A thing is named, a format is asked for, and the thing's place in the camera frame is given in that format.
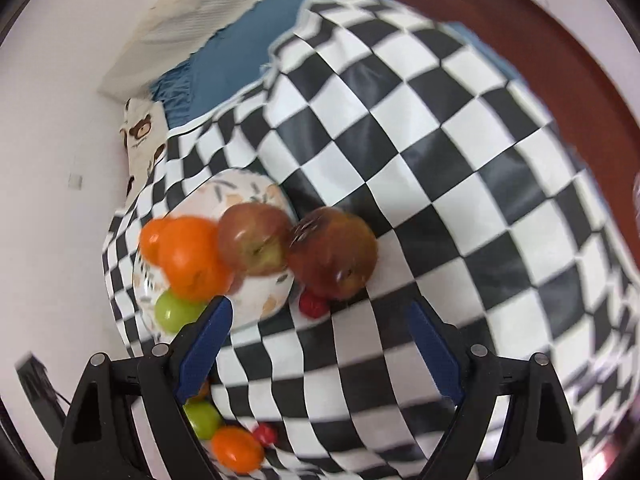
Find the blue bed sheet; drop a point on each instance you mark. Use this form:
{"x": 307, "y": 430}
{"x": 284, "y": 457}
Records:
{"x": 240, "y": 60}

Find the small orange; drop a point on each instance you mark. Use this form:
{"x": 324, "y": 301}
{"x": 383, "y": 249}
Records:
{"x": 202, "y": 391}
{"x": 149, "y": 242}

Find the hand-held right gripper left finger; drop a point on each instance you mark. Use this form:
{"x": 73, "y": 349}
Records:
{"x": 205, "y": 347}

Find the black and white checkered cloth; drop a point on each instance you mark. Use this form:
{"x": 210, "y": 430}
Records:
{"x": 425, "y": 160}

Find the dark red apple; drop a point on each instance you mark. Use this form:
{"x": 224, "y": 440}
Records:
{"x": 330, "y": 255}

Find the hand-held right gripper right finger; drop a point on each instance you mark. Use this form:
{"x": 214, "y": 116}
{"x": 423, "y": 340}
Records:
{"x": 434, "y": 352}

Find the bear print pillow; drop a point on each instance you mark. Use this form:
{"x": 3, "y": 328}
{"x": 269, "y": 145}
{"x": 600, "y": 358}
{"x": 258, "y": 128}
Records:
{"x": 142, "y": 135}

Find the large orange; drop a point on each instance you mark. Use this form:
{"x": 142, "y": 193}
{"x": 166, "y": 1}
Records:
{"x": 237, "y": 450}
{"x": 190, "y": 255}

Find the white pillow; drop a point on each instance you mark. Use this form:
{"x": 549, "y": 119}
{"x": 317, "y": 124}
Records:
{"x": 175, "y": 20}

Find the white floral plate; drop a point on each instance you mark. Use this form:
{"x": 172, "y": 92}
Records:
{"x": 260, "y": 300}

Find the red green apple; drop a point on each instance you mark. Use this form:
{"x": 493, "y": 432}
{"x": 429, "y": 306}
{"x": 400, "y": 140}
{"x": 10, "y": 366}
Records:
{"x": 250, "y": 240}

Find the small green apple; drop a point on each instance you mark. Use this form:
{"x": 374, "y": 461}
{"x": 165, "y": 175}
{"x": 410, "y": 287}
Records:
{"x": 172, "y": 310}
{"x": 202, "y": 419}

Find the white wall socket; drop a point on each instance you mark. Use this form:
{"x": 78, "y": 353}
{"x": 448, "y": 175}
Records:
{"x": 75, "y": 181}

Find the small red berry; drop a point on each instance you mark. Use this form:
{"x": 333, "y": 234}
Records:
{"x": 265, "y": 434}
{"x": 312, "y": 305}

